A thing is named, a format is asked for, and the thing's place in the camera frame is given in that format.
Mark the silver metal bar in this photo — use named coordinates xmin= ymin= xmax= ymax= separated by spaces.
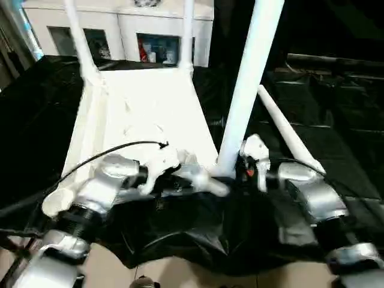
xmin=287 ymin=54 xmax=384 ymax=68

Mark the grey curtain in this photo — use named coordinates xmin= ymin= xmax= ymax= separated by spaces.
xmin=0 ymin=0 xmax=25 ymax=73

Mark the white plastic table top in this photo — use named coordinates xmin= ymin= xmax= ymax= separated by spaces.
xmin=42 ymin=63 xmax=232 ymax=218

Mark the black plastic mat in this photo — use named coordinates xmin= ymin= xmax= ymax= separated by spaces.
xmin=0 ymin=54 xmax=384 ymax=277

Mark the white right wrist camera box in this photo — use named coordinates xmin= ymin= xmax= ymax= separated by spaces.
xmin=240 ymin=135 xmax=272 ymax=193

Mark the large black screen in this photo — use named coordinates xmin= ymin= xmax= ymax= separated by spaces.
xmin=210 ymin=0 xmax=384 ymax=68

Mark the white glass-door cabinet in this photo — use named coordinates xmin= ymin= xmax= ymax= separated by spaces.
xmin=21 ymin=0 xmax=215 ymax=68

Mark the white plastic table leg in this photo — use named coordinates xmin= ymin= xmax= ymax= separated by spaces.
xmin=180 ymin=0 xmax=196 ymax=73
xmin=215 ymin=0 xmax=286 ymax=178
xmin=257 ymin=85 xmax=328 ymax=178
xmin=63 ymin=0 xmax=101 ymax=85

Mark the black folding table frame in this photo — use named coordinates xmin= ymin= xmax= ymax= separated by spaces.
xmin=0 ymin=234 xmax=31 ymax=288

